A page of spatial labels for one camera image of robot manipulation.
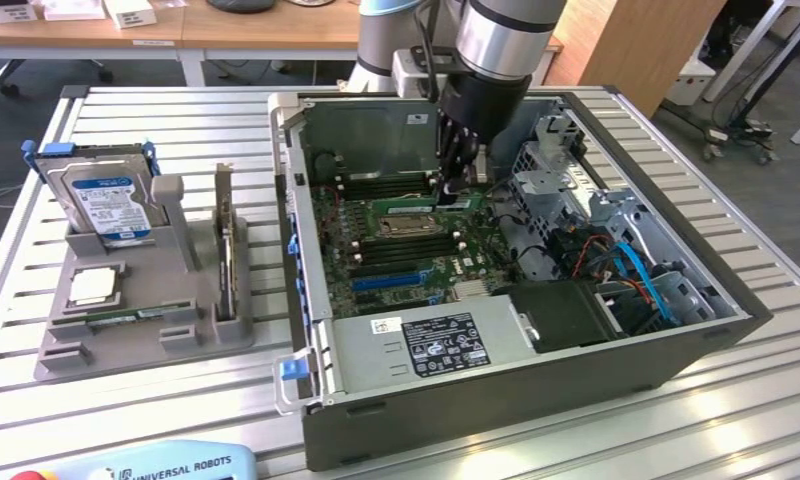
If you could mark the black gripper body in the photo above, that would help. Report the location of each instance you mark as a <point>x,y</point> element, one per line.
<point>483,105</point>

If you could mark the green RAM stick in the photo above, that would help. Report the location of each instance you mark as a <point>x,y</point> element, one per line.
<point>407,204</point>
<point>140,315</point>

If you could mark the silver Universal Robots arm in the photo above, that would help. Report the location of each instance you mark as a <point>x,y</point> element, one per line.
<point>507,40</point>

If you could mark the black RAM slot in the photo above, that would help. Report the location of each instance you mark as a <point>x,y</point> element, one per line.
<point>407,236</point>
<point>389,190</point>
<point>388,183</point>
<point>409,243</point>
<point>387,177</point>
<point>415,256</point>
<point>413,249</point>

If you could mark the metal disk bay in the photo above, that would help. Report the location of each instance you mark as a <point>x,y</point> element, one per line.
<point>547,190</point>

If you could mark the metal CPU socket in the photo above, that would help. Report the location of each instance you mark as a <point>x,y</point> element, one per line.
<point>403,225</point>

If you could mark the grey metal cover plate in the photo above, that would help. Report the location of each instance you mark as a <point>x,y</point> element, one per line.
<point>367,135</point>

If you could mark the green motherboard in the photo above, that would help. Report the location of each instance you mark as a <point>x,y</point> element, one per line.
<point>440,265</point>

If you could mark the small silver heatsink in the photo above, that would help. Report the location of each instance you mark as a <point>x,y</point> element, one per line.
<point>475,290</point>

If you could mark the blue expansion slot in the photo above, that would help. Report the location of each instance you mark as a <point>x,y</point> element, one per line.
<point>387,282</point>

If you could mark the wooden cabinet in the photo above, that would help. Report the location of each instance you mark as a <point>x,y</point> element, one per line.
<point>640,50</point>

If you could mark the black expansion slot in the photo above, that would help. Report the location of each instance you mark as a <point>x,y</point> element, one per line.
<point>393,298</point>

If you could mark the white control box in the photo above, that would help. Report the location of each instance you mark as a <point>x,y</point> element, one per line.
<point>690,80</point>

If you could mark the black fan shroud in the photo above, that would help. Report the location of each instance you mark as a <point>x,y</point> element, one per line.
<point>560,317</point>

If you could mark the wooden desk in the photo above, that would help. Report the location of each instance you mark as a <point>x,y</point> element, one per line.
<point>73,35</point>
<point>273,30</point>

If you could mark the graphics card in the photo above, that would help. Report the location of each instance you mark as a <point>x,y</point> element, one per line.
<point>225,250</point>

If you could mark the silver power supply unit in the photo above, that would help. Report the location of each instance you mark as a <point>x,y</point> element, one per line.
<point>373,350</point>

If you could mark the black wheeled stand base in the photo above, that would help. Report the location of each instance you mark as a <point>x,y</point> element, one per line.
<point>740,135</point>

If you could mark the dark round object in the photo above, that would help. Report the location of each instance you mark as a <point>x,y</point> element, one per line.
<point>233,5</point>

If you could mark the blue case latch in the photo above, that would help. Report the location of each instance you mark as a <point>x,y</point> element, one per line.
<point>291,369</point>

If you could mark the open black PC case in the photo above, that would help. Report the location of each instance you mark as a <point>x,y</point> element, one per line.
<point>507,410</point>

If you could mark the hard disk with blue carrier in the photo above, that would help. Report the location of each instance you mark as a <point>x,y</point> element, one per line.
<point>106,200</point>

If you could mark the white cardboard box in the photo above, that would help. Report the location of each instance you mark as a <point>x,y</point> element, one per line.
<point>132,14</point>
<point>12,11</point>
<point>73,9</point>

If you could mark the silver CPU chip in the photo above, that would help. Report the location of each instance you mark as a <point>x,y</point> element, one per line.
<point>96,286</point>

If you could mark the grey parts rack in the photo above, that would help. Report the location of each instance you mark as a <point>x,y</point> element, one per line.
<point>140,355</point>

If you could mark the office chair base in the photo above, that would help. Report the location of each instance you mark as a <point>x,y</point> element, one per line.
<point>13,75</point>

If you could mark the Universal Robots teach pendant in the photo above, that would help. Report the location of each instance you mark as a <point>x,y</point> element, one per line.
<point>173,465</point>

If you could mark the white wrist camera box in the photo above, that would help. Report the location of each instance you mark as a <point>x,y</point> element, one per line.
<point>409,75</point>

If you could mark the white table frame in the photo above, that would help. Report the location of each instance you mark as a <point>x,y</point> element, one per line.
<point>740,55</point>

